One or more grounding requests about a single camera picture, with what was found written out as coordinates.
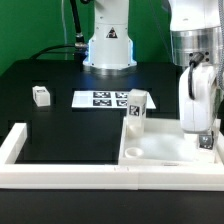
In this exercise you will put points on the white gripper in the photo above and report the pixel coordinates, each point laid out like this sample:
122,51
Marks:
197,115

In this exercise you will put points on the white square table top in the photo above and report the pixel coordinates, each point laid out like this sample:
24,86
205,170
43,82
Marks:
163,143

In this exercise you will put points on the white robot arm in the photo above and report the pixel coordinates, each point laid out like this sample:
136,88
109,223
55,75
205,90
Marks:
197,43

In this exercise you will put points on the white marker tag sheet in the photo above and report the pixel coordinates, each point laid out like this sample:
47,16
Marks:
108,99

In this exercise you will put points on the white U-shaped fence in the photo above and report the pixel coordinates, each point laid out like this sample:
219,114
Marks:
25,176

